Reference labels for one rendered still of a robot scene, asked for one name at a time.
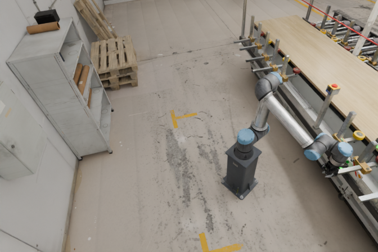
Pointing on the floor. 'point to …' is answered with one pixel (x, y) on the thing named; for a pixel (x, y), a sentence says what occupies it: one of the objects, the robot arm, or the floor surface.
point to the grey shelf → (34, 77)
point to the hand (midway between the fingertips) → (328, 175)
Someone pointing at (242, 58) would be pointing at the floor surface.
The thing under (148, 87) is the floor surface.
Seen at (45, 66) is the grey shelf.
